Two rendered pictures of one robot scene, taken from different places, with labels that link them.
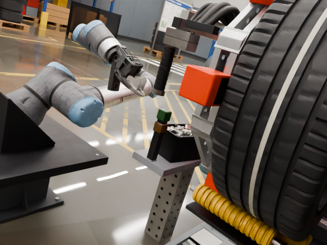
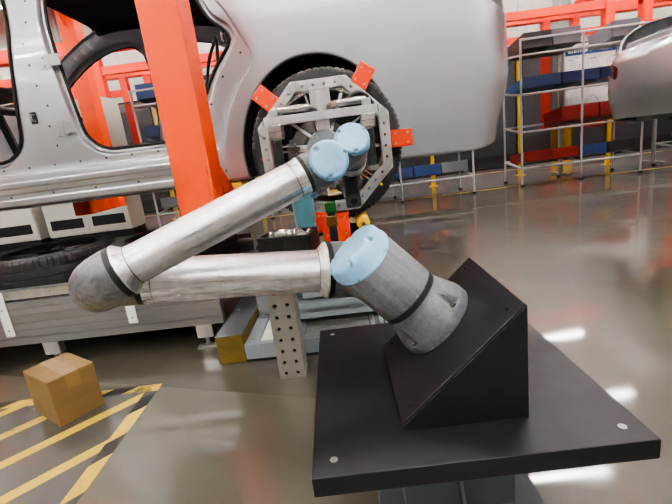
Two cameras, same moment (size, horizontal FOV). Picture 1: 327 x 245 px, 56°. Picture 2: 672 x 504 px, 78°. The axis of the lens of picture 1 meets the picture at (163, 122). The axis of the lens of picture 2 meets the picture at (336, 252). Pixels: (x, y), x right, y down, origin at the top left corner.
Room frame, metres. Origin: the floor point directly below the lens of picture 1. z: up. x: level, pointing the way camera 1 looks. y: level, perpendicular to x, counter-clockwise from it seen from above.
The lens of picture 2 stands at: (1.93, 1.25, 0.84)
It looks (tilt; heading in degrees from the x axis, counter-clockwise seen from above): 14 degrees down; 237
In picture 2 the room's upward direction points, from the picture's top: 7 degrees counter-clockwise
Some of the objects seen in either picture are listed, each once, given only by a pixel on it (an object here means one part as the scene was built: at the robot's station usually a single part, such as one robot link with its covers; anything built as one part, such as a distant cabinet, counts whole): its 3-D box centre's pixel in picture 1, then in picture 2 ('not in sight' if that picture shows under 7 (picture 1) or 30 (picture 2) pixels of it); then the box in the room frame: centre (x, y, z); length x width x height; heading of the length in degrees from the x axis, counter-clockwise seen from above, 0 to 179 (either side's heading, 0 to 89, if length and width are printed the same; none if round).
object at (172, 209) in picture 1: (169, 197); (286, 323); (1.30, -0.13, 0.21); 0.10 x 0.10 x 0.42; 54
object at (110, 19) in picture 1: (93, 25); not in sight; (9.18, 2.77, 0.49); 1.27 x 0.88 x 0.97; 55
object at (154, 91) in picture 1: (164, 69); (370, 148); (0.93, 0.04, 0.83); 0.04 x 0.04 x 0.16
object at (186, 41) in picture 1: (181, 38); (367, 120); (0.91, 0.02, 0.93); 0.09 x 0.05 x 0.05; 54
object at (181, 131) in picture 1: (180, 140); (290, 245); (1.25, -0.09, 0.51); 0.20 x 0.14 x 0.13; 135
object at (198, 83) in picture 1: (206, 85); (400, 137); (0.67, -0.07, 0.85); 0.09 x 0.08 x 0.07; 144
